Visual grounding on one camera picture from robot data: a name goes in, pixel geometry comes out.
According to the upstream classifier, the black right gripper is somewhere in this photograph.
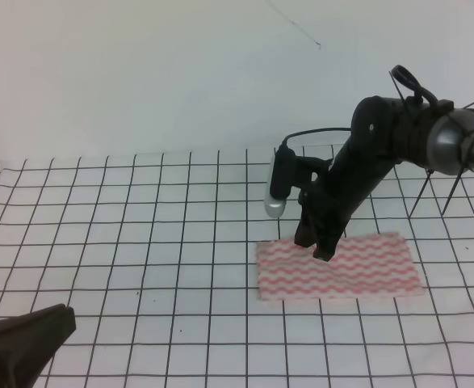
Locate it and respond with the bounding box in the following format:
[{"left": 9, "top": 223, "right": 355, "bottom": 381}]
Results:
[{"left": 294, "top": 137, "right": 399, "bottom": 262}]

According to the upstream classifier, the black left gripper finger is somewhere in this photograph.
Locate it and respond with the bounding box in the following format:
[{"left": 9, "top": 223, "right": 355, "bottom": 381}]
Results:
[{"left": 0, "top": 304, "right": 76, "bottom": 388}]

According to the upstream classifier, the pink wavy striped towel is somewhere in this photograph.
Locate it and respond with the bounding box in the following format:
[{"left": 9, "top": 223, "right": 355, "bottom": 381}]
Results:
[{"left": 255, "top": 232, "right": 424, "bottom": 301}]

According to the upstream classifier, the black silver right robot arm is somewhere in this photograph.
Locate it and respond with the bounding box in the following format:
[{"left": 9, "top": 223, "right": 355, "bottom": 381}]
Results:
[{"left": 294, "top": 96, "right": 474, "bottom": 261}]

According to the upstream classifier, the white black-grid tablecloth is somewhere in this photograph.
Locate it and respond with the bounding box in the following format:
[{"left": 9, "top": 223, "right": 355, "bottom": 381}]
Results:
[{"left": 0, "top": 148, "right": 474, "bottom": 387}]

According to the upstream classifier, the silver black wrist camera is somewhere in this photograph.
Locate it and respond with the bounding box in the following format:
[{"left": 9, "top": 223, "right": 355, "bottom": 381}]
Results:
[{"left": 264, "top": 143, "right": 331, "bottom": 218}]

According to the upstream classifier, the black camera cable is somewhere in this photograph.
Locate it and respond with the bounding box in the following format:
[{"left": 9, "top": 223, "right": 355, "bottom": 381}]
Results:
[{"left": 281, "top": 128, "right": 353, "bottom": 150}]

